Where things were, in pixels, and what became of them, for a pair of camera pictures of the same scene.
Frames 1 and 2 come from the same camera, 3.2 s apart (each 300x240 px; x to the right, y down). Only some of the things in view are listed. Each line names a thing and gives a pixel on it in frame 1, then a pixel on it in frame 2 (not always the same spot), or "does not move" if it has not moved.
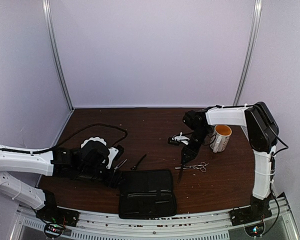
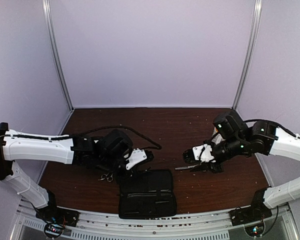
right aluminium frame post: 256,27 does not move
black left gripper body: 90,172 → 108,162
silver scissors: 201,166 does not move
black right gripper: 192,152 → 205,166
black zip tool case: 146,194 does not move
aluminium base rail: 208,225 does not move
